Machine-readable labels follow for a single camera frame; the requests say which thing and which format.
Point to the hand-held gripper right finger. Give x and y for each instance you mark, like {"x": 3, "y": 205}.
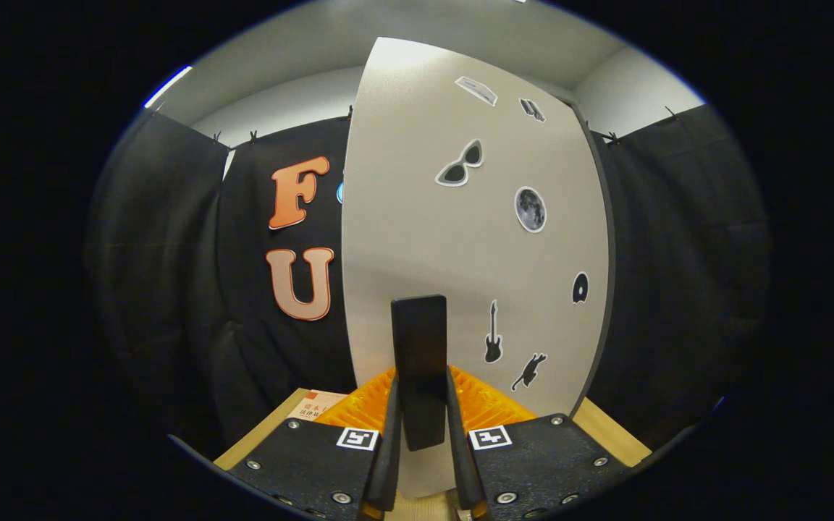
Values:
{"x": 469, "y": 470}

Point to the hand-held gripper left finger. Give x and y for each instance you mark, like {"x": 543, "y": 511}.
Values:
{"x": 386, "y": 463}

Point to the black backdrop cloth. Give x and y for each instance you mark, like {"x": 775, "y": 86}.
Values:
{"x": 677, "y": 253}

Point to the row of black cloth clips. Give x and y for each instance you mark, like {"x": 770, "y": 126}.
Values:
{"x": 253, "y": 136}

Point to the ceiling light panel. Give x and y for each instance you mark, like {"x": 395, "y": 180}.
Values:
{"x": 167, "y": 86}

